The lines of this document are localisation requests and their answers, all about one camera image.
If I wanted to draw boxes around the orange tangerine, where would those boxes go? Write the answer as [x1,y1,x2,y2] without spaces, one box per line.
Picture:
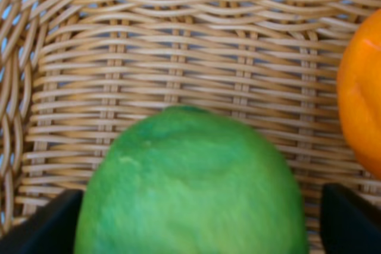
[336,10,380,178]

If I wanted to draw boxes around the orange wicker basket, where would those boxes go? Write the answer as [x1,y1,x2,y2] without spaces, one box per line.
[1,0,380,253]

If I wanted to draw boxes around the green mango fruit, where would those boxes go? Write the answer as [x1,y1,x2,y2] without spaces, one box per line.
[74,106,309,253]

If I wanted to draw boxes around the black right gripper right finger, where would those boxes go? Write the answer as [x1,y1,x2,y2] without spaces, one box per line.
[320,183,380,254]

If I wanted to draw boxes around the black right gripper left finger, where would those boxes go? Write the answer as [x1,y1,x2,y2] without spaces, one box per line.
[1,189,83,254]

